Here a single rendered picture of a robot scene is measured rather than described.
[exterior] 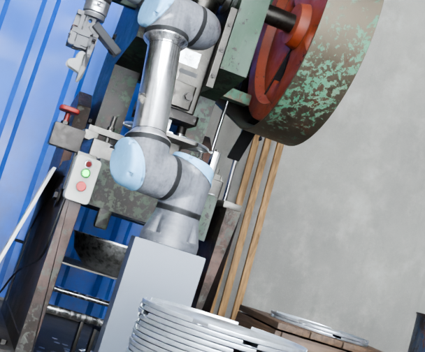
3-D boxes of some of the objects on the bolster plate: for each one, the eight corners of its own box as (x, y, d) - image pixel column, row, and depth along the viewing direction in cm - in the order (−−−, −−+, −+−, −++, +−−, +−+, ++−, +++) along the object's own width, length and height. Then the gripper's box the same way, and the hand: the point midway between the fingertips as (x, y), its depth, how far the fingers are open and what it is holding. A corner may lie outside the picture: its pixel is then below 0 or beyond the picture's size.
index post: (213, 179, 286) (222, 151, 287) (205, 176, 285) (214, 148, 286) (211, 179, 289) (220, 151, 290) (203, 176, 288) (212, 148, 289)
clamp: (128, 153, 290) (138, 123, 291) (80, 136, 285) (89, 106, 286) (124, 153, 295) (134, 124, 296) (77, 137, 291) (87, 107, 292)
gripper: (76, 11, 270) (54, 76, 268) (80, 5, 261) (57, 72, 259) (102, 22, 272) (81, 86, 270) (107, 16, 263) (84, 82, 261)
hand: (80, 79), depth 265 cm, fingers closed
